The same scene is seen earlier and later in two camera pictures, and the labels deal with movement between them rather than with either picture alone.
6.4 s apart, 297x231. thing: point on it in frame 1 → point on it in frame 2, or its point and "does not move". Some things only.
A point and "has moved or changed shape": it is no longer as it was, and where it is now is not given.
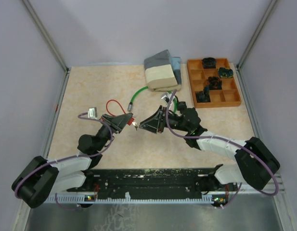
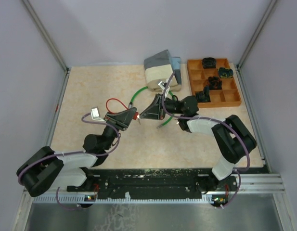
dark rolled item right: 225,73 does not move
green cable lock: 130,104 does not move
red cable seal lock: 130,121 has moved or changed shape
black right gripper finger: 157,122 → 155,111
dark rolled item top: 209,63 does not move
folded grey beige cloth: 163,72 does not move
